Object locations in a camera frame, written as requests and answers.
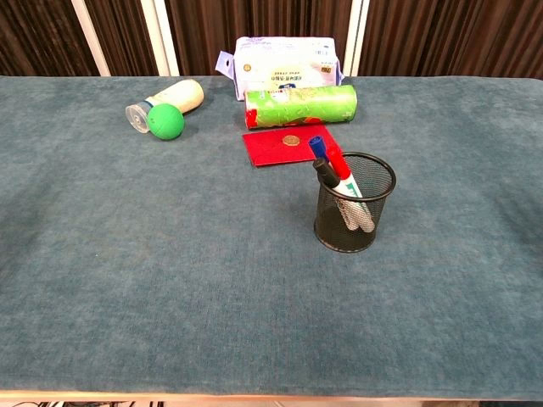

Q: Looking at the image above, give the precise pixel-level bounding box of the black-capped white marker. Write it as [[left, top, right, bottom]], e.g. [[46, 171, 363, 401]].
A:
[[312, 158, 360, 231]]

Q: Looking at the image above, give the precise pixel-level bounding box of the red-capped white marker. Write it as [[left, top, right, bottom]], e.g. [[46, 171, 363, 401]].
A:
[[326, 146, 377, 234]]

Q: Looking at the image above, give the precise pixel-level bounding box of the black mesh pen holder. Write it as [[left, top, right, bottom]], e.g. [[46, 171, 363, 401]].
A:
[[313, 152, 397, 254]]

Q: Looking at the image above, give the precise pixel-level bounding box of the red envelope with gold seal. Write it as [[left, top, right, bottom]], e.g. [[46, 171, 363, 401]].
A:
[[242, 124, 342, 168]]

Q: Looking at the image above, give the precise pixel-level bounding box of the green cylindrical chip can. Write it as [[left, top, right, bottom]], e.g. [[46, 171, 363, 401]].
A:
[[244, 84, 358, 130]]

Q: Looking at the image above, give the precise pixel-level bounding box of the blue-green table cloth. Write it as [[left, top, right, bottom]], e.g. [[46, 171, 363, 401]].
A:
[[0, 75, 543, 403]]

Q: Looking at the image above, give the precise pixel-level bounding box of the green rubber ball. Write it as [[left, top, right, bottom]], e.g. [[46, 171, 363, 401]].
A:
[[147, 103, 186, 141]]

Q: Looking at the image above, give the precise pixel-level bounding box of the white tissue pack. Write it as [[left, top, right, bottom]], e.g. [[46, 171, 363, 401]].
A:
[[214, 36, 344, 102]]

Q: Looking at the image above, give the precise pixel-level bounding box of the cream bottle with clear cap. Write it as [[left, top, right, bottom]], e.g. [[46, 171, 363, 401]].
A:
[[125, 78, 205, 134]]

